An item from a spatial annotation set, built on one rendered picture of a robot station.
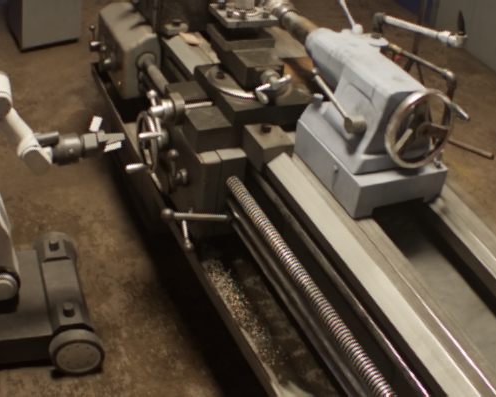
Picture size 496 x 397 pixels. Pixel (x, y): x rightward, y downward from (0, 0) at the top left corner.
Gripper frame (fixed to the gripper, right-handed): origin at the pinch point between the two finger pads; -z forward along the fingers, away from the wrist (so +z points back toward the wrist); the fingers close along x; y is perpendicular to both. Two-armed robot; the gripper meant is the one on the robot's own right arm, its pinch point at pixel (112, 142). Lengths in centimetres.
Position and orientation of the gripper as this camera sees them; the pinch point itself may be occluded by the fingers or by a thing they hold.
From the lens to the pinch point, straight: 194.5
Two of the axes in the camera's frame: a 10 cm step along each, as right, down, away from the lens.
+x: -3.4, 2.6, 9.0
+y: 2.5, 9.5, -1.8
